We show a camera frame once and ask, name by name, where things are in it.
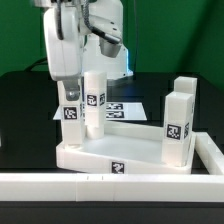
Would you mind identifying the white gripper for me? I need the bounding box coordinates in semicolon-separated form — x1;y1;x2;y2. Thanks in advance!
43;6;123;102

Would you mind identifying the white desk top tray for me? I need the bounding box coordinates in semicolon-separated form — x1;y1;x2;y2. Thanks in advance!
56;121;196;174

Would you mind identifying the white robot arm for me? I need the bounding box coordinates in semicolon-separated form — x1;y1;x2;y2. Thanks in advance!
32;0;133;101

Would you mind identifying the sheet of fiducial tags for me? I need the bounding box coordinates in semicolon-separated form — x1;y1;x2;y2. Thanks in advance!
53;101;148;122

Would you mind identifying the white L-shaped fence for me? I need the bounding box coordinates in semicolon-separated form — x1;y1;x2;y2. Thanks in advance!
0;132;224;202

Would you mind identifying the black cable with connector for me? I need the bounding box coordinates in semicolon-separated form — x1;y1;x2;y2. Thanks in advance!
24;57;48;72

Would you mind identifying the grey braided cable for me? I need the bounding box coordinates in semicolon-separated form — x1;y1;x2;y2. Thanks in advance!
55;0;122;44

